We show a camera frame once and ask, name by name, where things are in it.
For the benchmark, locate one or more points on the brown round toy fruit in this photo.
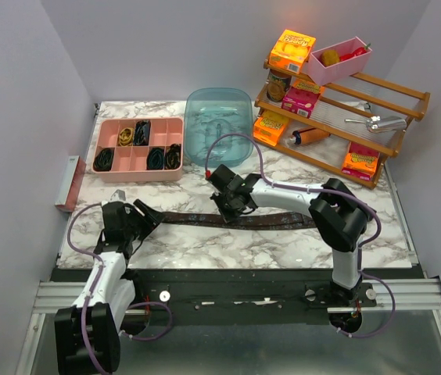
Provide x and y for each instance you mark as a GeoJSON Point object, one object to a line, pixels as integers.
{"type": "Point", "coordinates": [329, 57]}

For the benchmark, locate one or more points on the black yellow rolled tie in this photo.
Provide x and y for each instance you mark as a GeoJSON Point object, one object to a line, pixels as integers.
{"type": "Point", "coordinates": [173, 157]}

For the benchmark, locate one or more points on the pink compartment organizer tray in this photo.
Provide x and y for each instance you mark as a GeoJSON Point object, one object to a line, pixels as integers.
{"type": "Point", "coordinates": [129, 163]}

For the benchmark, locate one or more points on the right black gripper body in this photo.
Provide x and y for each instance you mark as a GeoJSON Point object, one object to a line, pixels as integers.
{"type": "Point", "coordinates": [227, 208]}

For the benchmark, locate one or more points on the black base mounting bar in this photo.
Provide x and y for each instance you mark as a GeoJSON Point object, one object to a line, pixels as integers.
{"type": "Point", "coordinates": [247, 297]}

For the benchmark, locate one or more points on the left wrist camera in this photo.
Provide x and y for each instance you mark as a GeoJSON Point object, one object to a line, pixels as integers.
{"type": "Point", "coordinates": [118, 196]}

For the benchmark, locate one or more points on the metal scoop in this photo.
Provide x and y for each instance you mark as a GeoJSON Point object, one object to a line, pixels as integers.
{"type": "Point", "coordinates": [381, 124]}

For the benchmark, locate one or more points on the dark blue rolled tie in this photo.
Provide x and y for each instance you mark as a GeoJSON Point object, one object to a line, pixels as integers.
{"type": "Point", "coordinates": [142, 133]}

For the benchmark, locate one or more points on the pink rectangular bin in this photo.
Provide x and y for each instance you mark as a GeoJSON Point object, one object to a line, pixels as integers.
{"type": "Point", "coordinates": [322, 75]}

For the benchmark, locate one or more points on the orange pump bottle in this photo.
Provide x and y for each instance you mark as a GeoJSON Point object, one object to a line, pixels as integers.
{"type": "Point", "coordinates": [306, 136]}

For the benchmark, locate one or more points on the yellow label can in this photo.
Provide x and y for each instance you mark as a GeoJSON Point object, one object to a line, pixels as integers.
{"type": "Point", "coordinates": [278, 85]}

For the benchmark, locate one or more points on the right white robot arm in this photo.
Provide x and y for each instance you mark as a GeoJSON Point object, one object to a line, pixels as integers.
{"type": "Point", "coordinates": [340, 217]}

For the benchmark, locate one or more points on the pink white box at wall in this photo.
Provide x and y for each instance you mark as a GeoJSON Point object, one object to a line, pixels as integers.
{"type": "Point", "coordinates": [70, 185]}

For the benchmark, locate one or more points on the orange box top shelf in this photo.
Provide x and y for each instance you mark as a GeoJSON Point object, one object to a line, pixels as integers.
{"type": "Point", "coordinates": [291, 51]}

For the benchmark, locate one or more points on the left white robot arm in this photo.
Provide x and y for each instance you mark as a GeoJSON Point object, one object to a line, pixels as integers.
{"type": "Point", "coordinates": [88, 331]}

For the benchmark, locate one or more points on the dark green rolled tie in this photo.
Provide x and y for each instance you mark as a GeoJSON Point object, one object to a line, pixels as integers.
{"type": "Point", "coordinates": [103, 161]}

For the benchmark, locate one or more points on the teal black rolled tie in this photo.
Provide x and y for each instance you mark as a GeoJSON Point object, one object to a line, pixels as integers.
{"type": "Point", "coordinates": [155, 159]}

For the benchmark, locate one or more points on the wooden tiered shelf rack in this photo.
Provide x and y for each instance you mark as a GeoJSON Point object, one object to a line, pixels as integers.
{"type": "Point", "coordinates": [330, 116]}

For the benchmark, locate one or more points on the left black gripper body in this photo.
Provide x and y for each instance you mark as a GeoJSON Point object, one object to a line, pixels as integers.
{"type": "Point", "coordinates": [139, 225]}

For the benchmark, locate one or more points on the pink box middle shelf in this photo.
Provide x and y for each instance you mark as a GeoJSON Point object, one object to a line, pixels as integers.
{"type": "Point", "coordinates": [302, 97]}

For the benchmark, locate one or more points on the orange pink box lower right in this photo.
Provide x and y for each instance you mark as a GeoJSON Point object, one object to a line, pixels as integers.
{"type": "Point", "coordinates": [360, 162]}

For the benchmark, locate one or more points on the red toy pepper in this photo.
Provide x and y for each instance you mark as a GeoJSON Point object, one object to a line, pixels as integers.
{"type": "Point", "coordinates": [357, 52]}

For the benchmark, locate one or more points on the blue transparent plastic tub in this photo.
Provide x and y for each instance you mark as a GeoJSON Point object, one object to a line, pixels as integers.
{"type": "Point", "coordinates": [212, 116]}

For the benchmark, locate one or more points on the orange box lower left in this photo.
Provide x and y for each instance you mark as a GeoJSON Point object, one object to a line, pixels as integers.
{"type": "Point", "coordinates": [269, 127]}

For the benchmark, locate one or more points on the aluminium rail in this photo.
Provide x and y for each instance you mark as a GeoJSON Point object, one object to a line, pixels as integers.
{"type": "Point", "coordinates": [409, 295]}

